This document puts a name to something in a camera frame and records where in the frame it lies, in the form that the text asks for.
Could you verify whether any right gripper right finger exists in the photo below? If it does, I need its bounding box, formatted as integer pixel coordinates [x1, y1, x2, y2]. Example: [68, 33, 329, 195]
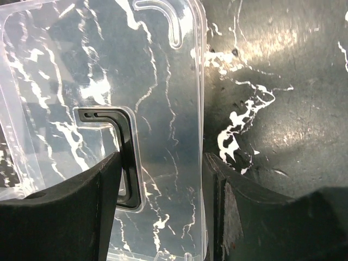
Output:
[202, 153, 347, 260]

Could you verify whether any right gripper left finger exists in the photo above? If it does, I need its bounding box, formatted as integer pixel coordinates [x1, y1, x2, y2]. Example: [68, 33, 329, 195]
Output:
[1, 152, 122, 260]

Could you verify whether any clear lid with black handle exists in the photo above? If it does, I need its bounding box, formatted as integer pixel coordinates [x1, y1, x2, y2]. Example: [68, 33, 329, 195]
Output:
[1, 1, 207, 260]

